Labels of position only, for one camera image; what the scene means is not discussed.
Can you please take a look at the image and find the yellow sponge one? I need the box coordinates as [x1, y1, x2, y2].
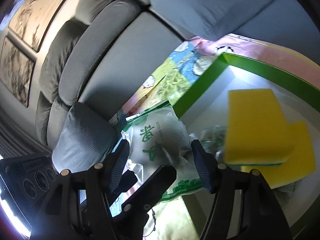
[224, 89, 294, 165]

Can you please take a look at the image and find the green cardboard box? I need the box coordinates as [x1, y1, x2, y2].
[173, 53, 319, 239]

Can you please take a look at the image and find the yellow sponge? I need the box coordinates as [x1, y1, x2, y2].
[241, 121, 316, 189]

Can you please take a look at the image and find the grey pillow left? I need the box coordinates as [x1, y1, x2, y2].
[52, 102, 119, 173]

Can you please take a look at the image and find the small clear tea bag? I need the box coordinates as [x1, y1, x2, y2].
[109, 100, 203, 215]

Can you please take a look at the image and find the grey pillow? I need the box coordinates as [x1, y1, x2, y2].
[52, 102, 119, 173]
[150, 0, 273, 41]

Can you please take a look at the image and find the cartoon print bed sheet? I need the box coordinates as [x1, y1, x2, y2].
[109, 32, 320, 240]

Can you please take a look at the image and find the large clear tea bag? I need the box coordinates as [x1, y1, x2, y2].
[189, 125, 227, 163]

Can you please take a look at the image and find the grey sofa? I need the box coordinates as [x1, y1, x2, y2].
[35, 0, 319, 149]

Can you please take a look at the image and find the framed landscape painting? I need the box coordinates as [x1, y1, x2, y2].
[9, 0, 65, 51]

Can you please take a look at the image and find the grey pillow right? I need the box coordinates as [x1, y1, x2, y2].
[150, 0, 273, 41]

